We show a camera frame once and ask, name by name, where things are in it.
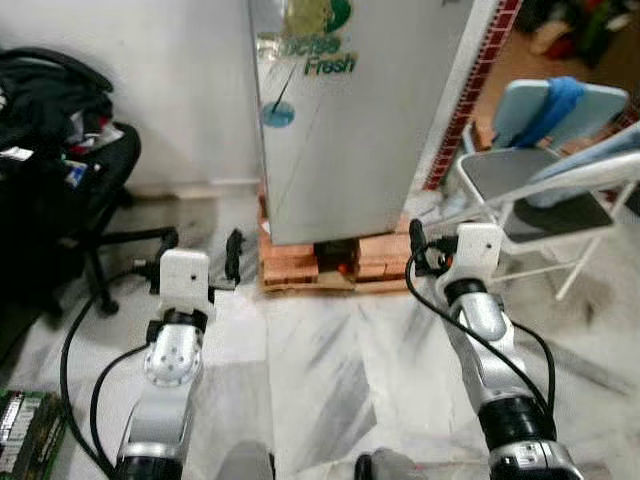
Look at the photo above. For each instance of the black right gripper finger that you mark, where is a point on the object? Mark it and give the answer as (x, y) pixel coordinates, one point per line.
(416, 235)

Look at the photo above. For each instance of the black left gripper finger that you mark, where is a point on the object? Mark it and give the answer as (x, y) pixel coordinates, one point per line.
(235, 258)

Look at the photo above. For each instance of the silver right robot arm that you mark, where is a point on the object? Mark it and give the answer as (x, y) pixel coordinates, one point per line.
(485, 320)

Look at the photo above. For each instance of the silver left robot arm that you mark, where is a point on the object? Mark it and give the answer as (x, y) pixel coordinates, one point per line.
(170, 360)

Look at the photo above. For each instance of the silver mini fridge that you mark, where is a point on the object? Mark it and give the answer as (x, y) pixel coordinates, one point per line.
(370, 150)

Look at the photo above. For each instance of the red brick stack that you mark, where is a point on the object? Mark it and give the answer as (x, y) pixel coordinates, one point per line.
(290, 262)

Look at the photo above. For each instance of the white folding chair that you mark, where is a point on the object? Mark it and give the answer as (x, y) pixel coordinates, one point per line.
(500, 180)

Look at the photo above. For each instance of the black office chair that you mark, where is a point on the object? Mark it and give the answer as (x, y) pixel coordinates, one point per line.
(100, 170)

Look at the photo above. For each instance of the grey robot left leg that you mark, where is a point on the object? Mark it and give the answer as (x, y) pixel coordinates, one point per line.
(245, 465)

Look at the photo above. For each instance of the grey robot leg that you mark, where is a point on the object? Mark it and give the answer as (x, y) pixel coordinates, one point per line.
(245, 465)
(390, 468)

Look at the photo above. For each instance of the light blue ironing board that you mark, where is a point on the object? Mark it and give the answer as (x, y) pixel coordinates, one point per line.
(600, 165)

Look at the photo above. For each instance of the blue cloth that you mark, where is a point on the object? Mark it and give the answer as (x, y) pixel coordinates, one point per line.
(555, 105)

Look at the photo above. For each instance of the grey robot right leg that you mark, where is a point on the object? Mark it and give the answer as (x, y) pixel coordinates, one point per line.
(390, 468)

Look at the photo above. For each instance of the beige bag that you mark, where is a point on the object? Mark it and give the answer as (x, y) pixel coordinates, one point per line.
(550, 38)

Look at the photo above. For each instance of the black bag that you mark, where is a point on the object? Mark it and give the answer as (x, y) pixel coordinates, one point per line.
(50, 100)

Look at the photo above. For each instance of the green patterned box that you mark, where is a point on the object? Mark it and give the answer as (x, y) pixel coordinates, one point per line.
(30, 435)

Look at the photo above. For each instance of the dark clothes pile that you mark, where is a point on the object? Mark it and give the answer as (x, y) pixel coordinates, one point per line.
(605, 25)

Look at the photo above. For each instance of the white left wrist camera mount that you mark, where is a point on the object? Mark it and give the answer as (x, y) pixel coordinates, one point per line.
(187, 280)

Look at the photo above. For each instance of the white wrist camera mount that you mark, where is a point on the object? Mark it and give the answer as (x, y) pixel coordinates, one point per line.
(480, 250)
(187, 280)

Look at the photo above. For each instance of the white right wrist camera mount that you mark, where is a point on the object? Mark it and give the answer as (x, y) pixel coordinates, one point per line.
(480, 250)

